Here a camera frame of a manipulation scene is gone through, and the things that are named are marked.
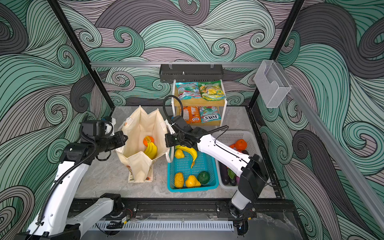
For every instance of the small yellow pear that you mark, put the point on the small yellow pear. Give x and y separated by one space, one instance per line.
179 154

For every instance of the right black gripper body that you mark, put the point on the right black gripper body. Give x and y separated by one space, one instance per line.
176 138

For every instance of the blue-red candy bag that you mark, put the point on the blue-red candy bag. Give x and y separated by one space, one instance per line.
187 91

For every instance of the orange tomato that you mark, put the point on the orange tomato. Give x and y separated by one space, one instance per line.
241 145

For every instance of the green avocado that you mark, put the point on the green avocado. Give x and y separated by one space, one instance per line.
204 177

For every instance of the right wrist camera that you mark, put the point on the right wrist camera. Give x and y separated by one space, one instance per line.
178 124

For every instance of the small dark eggplant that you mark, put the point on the small dark eggplant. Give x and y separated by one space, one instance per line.
233 181

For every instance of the black metal wall tray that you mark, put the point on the black metal wall tray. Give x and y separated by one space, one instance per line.
190 73

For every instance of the yellow corn cob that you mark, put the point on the yellow corn cob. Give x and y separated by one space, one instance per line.
179 180

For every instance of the white plastic basket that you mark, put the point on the white plastic basket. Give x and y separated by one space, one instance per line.
231 137

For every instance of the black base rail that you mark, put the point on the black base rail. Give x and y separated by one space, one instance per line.
221 208

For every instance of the clear acrylic wall holder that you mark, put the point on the clear acrylic wall holder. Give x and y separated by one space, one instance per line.
272 82

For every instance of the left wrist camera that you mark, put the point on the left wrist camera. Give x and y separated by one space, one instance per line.
97 129

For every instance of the white wooden two-tier shelf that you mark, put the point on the white wooden two-tier shelf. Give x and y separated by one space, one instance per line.
221 105

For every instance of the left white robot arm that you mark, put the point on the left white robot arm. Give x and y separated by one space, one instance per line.
52 222

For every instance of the white slotted cable duct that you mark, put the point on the white slotted cable duct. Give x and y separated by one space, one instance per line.
168 226

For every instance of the green Fox's candy bag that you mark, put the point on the green Fox's candy bag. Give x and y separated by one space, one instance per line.
209 114

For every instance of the yellow banana bunch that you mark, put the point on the yellow banana bunch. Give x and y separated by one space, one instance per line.
151 151

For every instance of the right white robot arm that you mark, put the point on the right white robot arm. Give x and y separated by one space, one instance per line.
250 169

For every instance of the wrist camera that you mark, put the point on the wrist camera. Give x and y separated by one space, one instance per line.
178 124
97 129

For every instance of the purple eggplant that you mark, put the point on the purple eggplant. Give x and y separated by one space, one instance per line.
224 174

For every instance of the orange fruit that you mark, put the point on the orange fruit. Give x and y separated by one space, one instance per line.
147 140

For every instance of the floral canvas tote bag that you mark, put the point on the floral canvas tote bag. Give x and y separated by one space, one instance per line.
137 126

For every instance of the teal plastic basket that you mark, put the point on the teal plastic basket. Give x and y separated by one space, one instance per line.
203 162

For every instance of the orange candy bag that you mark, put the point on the orange candy bag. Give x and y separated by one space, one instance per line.
191 115

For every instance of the green-yellow candy bag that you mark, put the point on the green-yellow candy bag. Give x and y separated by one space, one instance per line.
211 91

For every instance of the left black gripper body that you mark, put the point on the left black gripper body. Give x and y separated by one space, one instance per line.
110 142

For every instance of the single yellow banana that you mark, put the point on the single yellow banana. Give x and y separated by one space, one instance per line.
191 151

